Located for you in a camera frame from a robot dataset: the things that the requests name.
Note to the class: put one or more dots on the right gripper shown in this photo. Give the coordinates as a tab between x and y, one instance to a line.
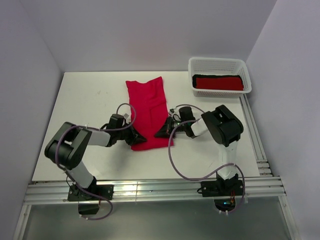
166	130

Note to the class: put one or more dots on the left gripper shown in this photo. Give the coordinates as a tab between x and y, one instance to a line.
135	137

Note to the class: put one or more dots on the red t-shirt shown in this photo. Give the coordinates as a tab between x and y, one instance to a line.
218	83
149	101

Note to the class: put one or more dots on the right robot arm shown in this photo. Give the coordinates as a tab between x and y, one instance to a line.
224	127

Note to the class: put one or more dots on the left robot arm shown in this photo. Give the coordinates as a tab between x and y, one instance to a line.
67	148

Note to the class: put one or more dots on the rolled red t-shirt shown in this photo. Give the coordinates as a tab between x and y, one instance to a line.
218	83

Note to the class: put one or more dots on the white plastic basket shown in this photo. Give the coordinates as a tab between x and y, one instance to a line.
218	77

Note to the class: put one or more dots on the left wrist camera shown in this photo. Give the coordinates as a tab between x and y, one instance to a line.
117	122

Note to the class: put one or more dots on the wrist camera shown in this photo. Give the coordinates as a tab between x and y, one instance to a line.
117	122
182	114

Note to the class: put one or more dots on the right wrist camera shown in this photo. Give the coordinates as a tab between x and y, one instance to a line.
182	114

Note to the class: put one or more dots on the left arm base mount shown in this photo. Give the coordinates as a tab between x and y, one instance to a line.
89	202

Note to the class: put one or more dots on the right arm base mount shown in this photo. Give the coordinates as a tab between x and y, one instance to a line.
227	189

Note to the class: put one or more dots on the aluminium table frame rail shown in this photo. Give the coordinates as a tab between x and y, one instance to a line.
266	185

